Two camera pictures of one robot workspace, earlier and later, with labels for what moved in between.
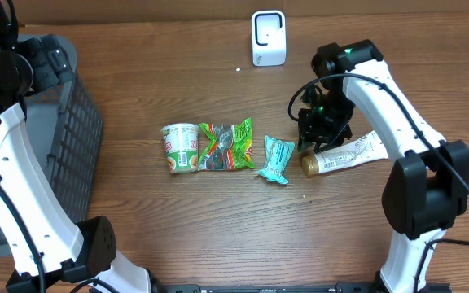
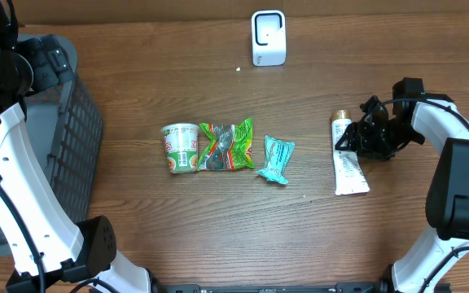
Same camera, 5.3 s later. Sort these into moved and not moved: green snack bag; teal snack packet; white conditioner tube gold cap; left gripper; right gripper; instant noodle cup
Moved: white conditioner tube gold cap; right gripper
Not moved: green snack bag; instant noodle cup; left gripper; teal snack packet
